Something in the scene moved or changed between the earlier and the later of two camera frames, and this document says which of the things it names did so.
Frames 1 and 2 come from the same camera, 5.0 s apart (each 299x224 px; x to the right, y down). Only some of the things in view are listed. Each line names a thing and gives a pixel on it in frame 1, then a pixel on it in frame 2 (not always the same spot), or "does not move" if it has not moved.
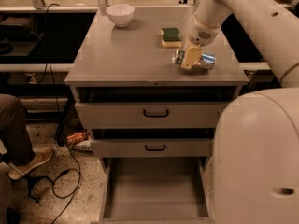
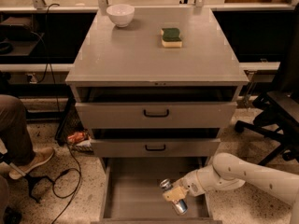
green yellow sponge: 170,37 does not move
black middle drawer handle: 155,149 does not move
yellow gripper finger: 192,56 → 176,194
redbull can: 206,61 → 180,206
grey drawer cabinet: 152,124 does not move
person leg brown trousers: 13,131 does not move
